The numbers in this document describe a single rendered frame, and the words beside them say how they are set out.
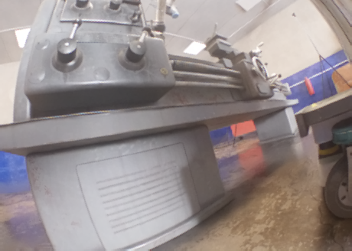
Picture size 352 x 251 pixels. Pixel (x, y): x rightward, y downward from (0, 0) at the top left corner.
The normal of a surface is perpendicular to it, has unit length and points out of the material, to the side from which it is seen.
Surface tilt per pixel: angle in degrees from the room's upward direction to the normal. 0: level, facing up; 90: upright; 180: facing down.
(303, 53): 90
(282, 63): 90
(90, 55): 90
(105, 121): 90
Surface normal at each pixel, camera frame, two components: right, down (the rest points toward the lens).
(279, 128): -0.81, 0.11
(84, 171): 0.53, -0.29
